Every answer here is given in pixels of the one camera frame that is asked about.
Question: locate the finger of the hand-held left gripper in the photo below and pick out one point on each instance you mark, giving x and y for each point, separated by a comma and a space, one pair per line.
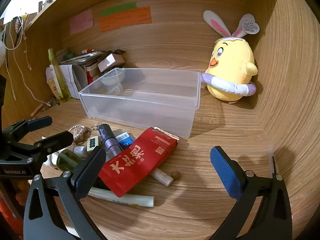
57, 140
37, 123

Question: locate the small brown nut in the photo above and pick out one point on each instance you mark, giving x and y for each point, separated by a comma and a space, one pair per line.
175, 174

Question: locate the clear plastic storage bin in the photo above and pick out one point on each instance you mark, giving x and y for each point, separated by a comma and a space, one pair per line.
150, 105

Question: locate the white ceramic bowl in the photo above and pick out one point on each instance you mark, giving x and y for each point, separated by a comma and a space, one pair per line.
111, 78

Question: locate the dark purple bottle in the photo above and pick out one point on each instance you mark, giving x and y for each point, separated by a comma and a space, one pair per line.
108, 137

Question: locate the pink and white box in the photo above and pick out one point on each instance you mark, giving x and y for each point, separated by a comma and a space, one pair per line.
110, 61

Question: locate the yellow-green spray bottle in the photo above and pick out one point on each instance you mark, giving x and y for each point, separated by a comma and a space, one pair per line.
61, 85

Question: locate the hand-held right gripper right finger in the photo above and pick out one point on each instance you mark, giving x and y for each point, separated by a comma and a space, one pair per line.
225, 175

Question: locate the orange paper note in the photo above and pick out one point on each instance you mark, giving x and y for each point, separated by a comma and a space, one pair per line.
125, 20

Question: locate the person's left hand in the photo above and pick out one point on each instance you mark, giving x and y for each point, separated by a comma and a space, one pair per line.
21, 192

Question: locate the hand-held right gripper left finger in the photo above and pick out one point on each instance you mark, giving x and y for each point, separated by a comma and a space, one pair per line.
90, 172

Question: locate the red-capped marker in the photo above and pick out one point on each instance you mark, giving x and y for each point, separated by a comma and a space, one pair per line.
88, 50

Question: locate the stack of papers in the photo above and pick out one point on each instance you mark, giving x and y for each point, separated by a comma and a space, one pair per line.
80, 60

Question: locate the white squeeze tube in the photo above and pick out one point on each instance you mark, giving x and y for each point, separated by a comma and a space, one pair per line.
125, 198

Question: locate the red foil packet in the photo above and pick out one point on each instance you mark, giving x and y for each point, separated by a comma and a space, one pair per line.
135, 165

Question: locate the yellow chick plush toy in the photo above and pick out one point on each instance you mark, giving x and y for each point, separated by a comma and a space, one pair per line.
232, 65

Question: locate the mahjong tile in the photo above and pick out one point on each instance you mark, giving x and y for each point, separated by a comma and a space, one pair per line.
93, 142

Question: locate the small blue orange box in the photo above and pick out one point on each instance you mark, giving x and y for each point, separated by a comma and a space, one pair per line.
125, 140

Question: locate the green paper note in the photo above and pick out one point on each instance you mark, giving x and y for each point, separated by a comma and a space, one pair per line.
118, 9

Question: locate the wooden stick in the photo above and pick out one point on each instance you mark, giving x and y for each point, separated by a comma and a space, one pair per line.
37, 110

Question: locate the dark green bottle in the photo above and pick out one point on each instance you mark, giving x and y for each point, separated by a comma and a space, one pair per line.
67, 158

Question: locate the red box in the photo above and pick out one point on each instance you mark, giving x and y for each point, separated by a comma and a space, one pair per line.
92, 80
92, 71

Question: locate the white stick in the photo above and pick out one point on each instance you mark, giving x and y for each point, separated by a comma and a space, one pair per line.
162, 176

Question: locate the pink paper note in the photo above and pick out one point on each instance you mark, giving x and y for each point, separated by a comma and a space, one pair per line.
81, 22

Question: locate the small bell charm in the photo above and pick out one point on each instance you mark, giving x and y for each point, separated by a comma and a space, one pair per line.
93, 128

